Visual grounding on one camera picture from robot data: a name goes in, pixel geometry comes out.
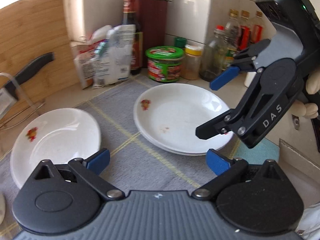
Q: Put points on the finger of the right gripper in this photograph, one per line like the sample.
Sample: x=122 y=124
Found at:
x=243 y=62
x=214 y=127

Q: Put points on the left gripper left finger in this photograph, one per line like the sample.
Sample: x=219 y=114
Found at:
x=87 y=171

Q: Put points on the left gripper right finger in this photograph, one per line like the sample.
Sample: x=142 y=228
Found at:
x=228 y=172

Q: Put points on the white fruit plate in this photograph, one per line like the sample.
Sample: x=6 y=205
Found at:
x=182 y=107
x=59 y=135

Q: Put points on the white stained plate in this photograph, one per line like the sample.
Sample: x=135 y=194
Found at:
x=184 y=144

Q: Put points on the plain white bowl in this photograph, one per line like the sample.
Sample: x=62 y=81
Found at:
x=2 y=207

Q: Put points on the white plastic seasoning box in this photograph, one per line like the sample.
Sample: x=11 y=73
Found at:
x=249 y=78

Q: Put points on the red label condiment bottle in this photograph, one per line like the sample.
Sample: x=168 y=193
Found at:
x=240 y=32

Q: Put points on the clear glass oil bottle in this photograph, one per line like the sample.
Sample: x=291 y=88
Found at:
x=217 y=55

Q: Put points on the yellow lid spice jar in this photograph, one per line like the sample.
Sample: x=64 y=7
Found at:
x=191 y=62

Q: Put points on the green lid sauce tub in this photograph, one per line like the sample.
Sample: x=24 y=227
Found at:
x=164 y=63

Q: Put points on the white printed food bag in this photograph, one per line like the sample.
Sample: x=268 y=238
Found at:
x=112 y=58

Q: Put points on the dark knife block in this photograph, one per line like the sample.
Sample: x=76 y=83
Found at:
x=152 y=18

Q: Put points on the red white paper bag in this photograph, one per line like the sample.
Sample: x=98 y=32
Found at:
x=83 y=52

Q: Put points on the dark soy sauce bottle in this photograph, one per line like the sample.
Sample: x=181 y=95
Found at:
x=130 y=19

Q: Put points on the bamboo cutting board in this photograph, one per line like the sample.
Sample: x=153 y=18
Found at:
x=29 y=29

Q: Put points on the wire cutting board stand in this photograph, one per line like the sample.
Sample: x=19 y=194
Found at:
x=26 y=104

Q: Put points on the black handled kitchen knife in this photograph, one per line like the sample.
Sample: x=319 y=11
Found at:
x=8 y=91

